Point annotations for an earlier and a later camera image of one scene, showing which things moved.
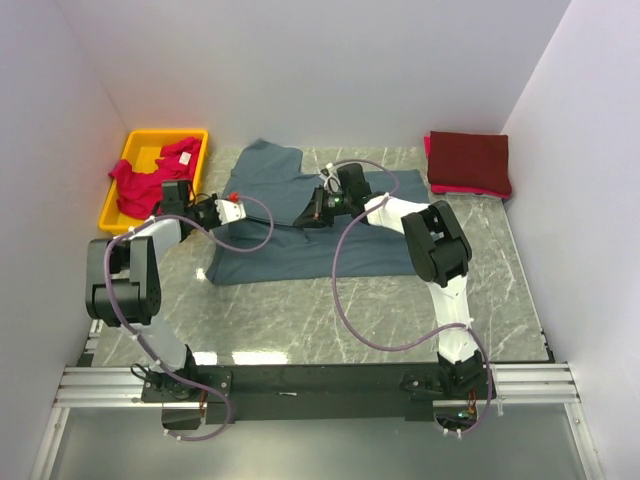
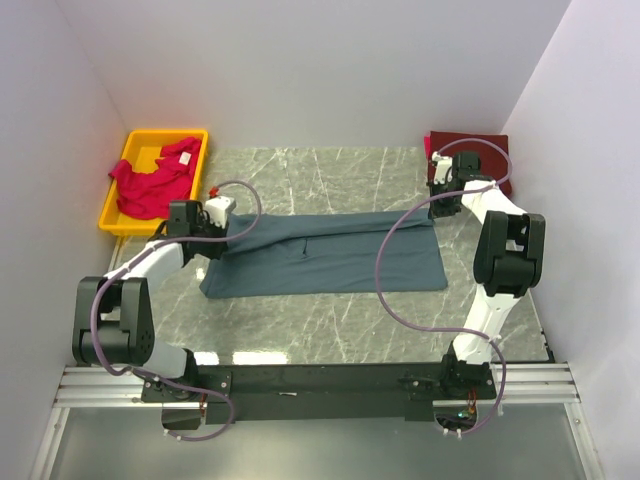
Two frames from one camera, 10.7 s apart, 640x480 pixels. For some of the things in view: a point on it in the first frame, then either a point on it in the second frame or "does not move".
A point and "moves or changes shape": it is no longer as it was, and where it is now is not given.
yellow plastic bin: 141,150 does not move
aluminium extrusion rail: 121,388 does not move
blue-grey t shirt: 265,244 moves or changes shape
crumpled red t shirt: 140,194 does not move
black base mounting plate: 318,393 does not move
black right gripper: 315,216 to 438,212
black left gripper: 211,202 to 205,221
